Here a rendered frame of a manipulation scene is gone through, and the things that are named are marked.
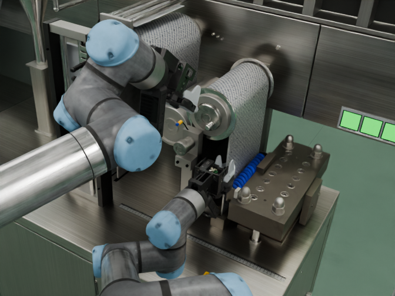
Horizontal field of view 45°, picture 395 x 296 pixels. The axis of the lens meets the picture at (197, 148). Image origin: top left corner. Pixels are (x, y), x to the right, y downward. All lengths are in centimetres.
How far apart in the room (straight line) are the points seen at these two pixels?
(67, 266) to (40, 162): 90
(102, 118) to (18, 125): 125
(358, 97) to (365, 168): 208
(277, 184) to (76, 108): 77
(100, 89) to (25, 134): 112
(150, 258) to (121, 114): 51
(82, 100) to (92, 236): 69
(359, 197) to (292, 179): 180
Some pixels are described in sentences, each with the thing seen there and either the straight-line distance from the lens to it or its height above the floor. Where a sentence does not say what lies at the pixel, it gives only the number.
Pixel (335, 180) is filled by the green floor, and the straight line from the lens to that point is 330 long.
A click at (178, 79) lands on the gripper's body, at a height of 146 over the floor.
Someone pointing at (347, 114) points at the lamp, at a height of 120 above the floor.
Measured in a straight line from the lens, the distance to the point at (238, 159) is 137.
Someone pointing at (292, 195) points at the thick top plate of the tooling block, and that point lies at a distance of 137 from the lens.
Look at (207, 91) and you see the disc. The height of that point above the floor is 131.
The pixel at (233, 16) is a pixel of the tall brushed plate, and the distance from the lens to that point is 150.
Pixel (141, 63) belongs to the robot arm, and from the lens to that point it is 81.
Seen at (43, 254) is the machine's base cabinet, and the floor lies 74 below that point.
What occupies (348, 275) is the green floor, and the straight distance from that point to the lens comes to 267.
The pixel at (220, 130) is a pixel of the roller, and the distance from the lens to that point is 124.
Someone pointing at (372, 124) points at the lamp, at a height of 119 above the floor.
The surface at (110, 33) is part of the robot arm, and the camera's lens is 77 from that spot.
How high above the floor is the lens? 186
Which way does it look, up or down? 33 degrees down
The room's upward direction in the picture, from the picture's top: 4 degrees clockwise
